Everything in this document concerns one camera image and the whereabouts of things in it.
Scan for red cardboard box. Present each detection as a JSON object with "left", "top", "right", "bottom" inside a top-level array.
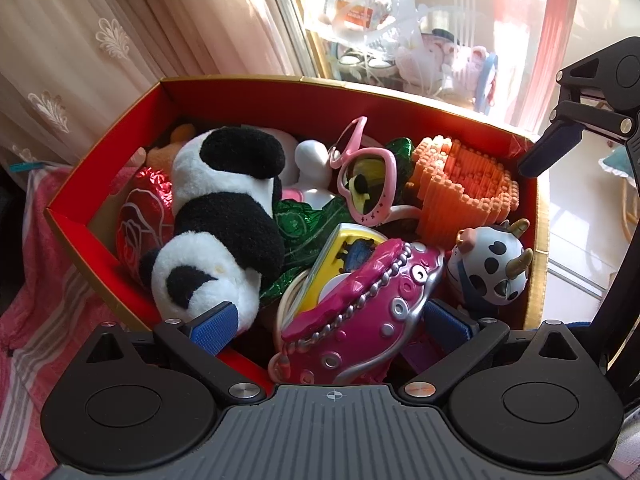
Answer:
[{"left": 44, "top": 75, "right": 551, "bottom": 386}]

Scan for pink patterned blanket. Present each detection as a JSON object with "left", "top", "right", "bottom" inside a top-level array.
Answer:
[{"left": 0, "top": 165, "right": 126, "bottom": 480}]

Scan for pink heart sunglasses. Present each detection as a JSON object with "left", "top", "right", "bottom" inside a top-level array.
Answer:
[{"left": 327, "top": 116, "right": 421, "bottom": 227}]

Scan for red foil heart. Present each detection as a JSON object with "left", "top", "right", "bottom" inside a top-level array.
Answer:
[{"left": 116, "top": 167, "right": 176, "bottom": 281}]

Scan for wooden window frame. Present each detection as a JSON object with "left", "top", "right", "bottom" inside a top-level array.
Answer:
[{"left": 277, "top": 0, "right": 351, "bottom": 83}]

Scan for yellow and white toy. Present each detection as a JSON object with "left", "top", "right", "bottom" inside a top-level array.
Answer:
[{"left": 305, "top": 225, "right": 388, "bottom": 311}]

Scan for white plastic hoop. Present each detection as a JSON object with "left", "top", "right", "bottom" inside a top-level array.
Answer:
[{"left": 274, "top": 270, "right": 321, "bottom": 343}]

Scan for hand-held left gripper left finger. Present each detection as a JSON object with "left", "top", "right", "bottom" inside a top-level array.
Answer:
[{"left": 85, "top": 301, "right": 266, "bottom": 403}]

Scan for panda plush toy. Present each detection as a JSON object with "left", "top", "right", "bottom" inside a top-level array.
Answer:
[{"left": 139, "top": 126, "right": 287, "bottom": 336}]

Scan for pink plush toy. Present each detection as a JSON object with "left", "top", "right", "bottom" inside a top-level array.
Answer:
[{"left": 400, "top": 30, "right": 488, "bottom": 86}]

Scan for spotted cow figure toy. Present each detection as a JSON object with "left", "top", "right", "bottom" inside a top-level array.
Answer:
[{"left": 446, "top": 218, "right": 533, "bottom": 311}]

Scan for white wire rack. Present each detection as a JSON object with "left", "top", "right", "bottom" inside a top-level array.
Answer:
[{"left": 320, "top": 0, "right": 481, "bottom": 103}]

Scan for white lace curtain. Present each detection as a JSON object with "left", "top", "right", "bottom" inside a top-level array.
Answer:
[{"left": 0, "top": 0, "right": 321, "bottom": 181}]

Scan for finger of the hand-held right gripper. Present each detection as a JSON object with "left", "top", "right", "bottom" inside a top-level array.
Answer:
[{"left": 517, "top": 42, "right": 636, "bottom": 178}]

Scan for orange plush toy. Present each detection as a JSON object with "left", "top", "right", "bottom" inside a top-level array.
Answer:
[{"left": 145, "top": 122, "right": 197, "bottom": 171}]

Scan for green foil wrapper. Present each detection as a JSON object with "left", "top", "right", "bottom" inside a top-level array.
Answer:
[{"left": 260, "top": 137, "right": 416, "bottom": 301}]

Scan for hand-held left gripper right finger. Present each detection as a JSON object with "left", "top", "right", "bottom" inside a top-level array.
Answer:
[{"left": 398, "top": 300, "right": 576, "bottom": 405}]

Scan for magenta and silver toy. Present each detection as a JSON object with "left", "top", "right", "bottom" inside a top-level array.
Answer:
[{"left": 267, "top": 237, "right": 446, "bottom": 386}]

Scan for white plastic figure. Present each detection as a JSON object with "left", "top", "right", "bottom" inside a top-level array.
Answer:
[{"left": 280, "top": 130, "right": 338, "bottom": 208}]

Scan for orange bristle block heart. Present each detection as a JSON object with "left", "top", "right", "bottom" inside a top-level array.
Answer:
[{"left": 404, "top": 135, "right": 521, "bottom": 248}]

